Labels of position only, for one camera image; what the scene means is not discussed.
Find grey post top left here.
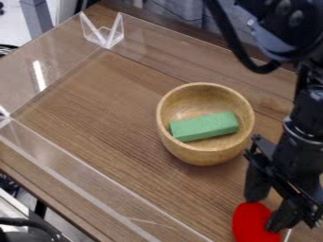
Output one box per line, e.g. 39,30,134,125
19,0,54,39

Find clear acrylic corner bracket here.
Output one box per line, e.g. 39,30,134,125
80,12,124,49

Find black table leg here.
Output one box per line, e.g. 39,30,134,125
35,200,47,218

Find clear acrylic enclosure wall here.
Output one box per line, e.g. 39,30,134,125
0,8,295,242

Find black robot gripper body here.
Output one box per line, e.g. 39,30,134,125
243,117,323,227

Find green rectangular block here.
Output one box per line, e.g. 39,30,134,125
170,112,240,142

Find red plush strawberry fruit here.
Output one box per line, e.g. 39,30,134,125
232,202,282,242

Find light wooden bowl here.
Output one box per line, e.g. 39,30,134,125
155,82,255,166

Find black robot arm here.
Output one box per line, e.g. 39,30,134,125
204,0,323,233

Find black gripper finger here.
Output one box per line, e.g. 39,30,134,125
243,164,271,202
266,197,314,233

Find black cable lower left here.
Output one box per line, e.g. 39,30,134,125
0,216,60,242

